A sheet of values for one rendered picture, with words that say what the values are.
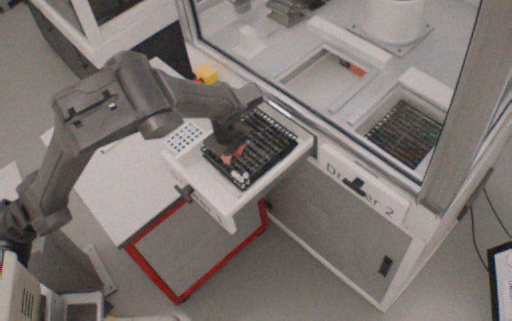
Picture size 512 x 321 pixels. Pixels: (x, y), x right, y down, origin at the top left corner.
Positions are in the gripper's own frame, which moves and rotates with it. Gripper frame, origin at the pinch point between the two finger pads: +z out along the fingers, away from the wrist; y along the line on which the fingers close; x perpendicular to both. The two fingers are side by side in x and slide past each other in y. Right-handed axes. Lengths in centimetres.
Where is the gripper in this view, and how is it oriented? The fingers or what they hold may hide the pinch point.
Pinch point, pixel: (231, 157)
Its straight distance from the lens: 109.0
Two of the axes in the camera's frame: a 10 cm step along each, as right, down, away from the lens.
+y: 7.1, -5.8, 4.1
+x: -7.0, -5.2, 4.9
